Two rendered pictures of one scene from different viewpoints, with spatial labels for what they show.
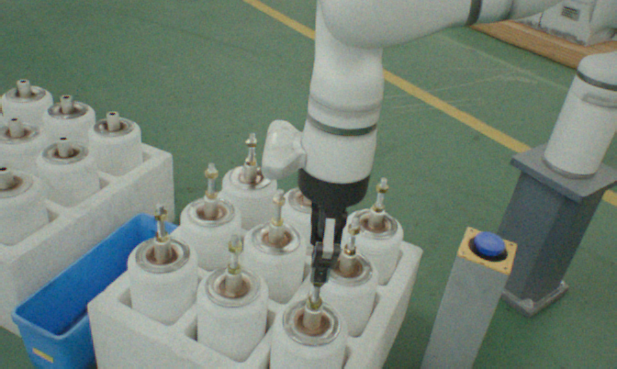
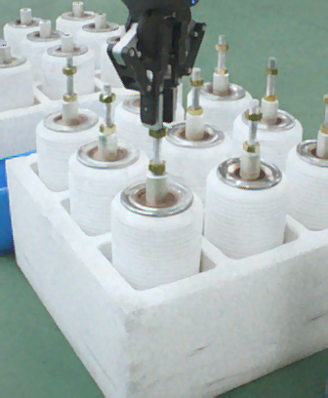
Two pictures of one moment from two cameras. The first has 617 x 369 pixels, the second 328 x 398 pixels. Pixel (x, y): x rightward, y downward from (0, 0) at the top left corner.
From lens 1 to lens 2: 0.46 m
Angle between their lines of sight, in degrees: 33
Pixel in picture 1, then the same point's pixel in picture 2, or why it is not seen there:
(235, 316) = (89, 175)
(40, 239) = (13, 114)
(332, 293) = (214, 191)
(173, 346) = (41, 205)
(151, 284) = (44, 139)
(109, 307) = (19, 166)
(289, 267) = (192, 166)
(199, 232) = (123, 117)
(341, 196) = not seen: outside the picture
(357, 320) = (243, 243)
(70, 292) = not seen: hidden behind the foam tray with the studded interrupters
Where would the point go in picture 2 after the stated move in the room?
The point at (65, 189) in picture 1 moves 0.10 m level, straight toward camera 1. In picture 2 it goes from (55, 82) to (36, 102)
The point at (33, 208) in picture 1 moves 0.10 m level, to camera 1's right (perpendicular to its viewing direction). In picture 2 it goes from (16, 85) to (56, 98)
